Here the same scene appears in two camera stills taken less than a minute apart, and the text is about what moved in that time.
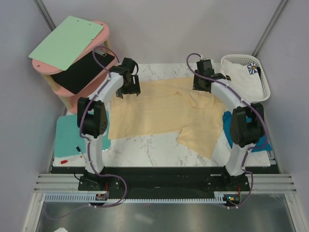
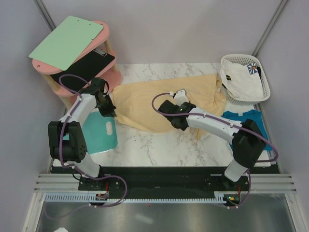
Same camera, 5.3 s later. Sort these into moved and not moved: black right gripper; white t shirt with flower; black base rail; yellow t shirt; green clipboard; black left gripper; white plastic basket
Moved: yellow t shirt; black right gripper; black left gripper
Not moved: white t shirt with flower; white plastic basket; black base rail; green clipboard
